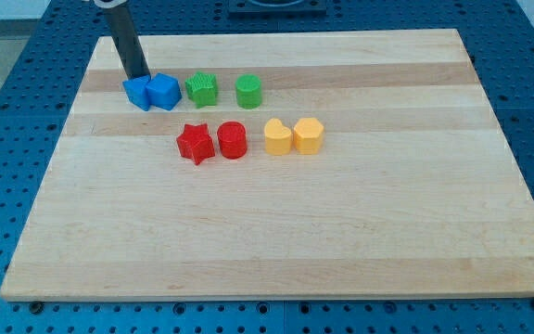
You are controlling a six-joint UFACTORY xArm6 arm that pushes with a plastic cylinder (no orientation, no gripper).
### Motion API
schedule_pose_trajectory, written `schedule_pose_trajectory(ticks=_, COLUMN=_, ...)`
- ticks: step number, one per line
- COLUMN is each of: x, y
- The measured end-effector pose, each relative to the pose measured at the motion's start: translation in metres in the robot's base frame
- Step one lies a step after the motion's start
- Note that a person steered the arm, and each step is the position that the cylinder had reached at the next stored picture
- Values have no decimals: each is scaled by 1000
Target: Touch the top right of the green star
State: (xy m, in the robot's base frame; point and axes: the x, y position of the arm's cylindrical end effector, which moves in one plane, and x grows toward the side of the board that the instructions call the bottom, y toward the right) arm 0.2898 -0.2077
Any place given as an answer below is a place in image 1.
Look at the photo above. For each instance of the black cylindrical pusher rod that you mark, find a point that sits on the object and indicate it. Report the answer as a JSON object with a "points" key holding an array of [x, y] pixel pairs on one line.
{"points": [[126, 40]]}

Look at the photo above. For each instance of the grey metal rod mount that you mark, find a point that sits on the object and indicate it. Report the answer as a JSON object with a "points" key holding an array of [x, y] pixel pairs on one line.
{"points": [[109, 3]]}

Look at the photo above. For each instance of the green star block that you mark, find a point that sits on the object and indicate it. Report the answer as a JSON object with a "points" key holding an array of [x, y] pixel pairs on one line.
{"points": [[202, 89]]}

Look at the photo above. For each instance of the red star block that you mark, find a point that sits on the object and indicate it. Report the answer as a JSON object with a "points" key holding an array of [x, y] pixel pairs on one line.
{"points": [[195, 143]]}

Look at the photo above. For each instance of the blue triangular block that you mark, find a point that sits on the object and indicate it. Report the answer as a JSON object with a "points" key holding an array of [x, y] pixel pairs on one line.
{"points": [[136, 92]]}

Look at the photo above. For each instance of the blue cube block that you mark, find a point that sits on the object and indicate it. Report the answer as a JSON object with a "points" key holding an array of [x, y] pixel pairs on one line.
{"points": [[164, 91]]}

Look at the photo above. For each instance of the green cylinder block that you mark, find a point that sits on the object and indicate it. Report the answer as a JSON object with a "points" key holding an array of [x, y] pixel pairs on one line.
{"points": [[248, 91]]}

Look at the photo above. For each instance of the red cylinder block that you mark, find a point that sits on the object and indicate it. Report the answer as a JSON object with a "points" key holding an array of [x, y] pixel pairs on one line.
{"points": [[232, 138]]}

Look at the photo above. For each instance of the yellow heart block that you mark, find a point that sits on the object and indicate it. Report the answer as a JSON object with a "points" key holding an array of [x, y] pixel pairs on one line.
{"points": [[278, 138]]}

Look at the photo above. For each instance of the yellow hexagon block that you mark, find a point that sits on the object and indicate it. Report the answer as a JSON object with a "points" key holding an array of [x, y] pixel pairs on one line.
{"points": [[308, 136]]}

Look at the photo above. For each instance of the wooden board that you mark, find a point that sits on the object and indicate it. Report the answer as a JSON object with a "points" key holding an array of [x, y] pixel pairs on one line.
{"points": [[414, 194]]}

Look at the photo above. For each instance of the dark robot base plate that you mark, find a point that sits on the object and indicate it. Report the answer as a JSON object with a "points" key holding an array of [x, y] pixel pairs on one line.
{"points": [[275, 7]]}

